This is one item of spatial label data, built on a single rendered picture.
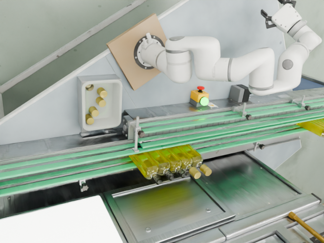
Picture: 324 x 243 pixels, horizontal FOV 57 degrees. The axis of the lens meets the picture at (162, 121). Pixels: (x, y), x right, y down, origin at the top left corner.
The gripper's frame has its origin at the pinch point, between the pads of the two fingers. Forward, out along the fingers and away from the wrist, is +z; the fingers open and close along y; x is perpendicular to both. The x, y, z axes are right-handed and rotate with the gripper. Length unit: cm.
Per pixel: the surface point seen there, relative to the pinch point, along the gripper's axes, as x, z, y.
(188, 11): -9.5, 21.6, 29.8
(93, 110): -25, 12, 91
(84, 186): -32, -13, 111
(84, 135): -20, 8, 103
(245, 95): 31.0, -20.5, 32.6
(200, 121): 2, -19, 60
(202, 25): -0.9, 15.5, 28.3
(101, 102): -24, 12, 86
